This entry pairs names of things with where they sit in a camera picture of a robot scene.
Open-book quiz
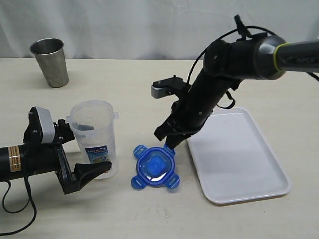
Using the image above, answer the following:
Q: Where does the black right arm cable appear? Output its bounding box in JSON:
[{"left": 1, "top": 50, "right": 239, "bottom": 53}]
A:
[{"left": 185, "top": 14, "right": 277, "bottom": 110}]

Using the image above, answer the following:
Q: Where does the clear plastic container with label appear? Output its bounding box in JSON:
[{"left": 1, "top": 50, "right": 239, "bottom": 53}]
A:
[{"left": 66, "top": 100, "right": 119, "bottom": 180}]

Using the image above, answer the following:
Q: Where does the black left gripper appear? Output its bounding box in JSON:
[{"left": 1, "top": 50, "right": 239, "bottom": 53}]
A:
[{"left": 23, "top": 107, "right": 112, "bottom": 194}]

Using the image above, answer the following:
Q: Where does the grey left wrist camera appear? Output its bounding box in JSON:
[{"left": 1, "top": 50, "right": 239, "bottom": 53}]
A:
[{"left": 35, "top": 107, "right": 55, "bottom": 144}]

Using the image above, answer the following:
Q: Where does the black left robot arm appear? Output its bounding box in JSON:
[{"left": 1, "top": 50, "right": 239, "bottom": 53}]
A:
[{"left": 0, "top": 107, "right": 112, "bottom": 194}]

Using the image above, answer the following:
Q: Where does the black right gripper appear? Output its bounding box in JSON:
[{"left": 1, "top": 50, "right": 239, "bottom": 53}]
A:
[{"left": 154, "top": 99, "right": 202, "bottom": 149}]

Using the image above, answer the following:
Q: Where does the stainless steel cup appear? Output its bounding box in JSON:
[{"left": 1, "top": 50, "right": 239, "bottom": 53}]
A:
[{"left": 29, "top": 38, "right": 69, "bottom": 88}]

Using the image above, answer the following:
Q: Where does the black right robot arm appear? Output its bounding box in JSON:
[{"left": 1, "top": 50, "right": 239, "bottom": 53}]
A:
[{"left": 151, "top": 35, "right": 319, "bottom": 149}]

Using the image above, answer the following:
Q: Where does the white rectangular tray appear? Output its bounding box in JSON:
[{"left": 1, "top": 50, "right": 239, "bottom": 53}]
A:
[{"left": 187, "top": 108, "right": 292, "bottom": 205}]

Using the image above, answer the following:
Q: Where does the white backdrop curtain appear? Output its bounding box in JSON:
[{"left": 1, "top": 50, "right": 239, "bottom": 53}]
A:
[{"left": 0, "top": 0, "right": 319, "bottom": 59}]

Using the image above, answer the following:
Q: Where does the blue plastic lid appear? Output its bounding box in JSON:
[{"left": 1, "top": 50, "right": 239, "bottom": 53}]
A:
[{"left": 131, "top": 144, "right": 180, "bottom": 190}]

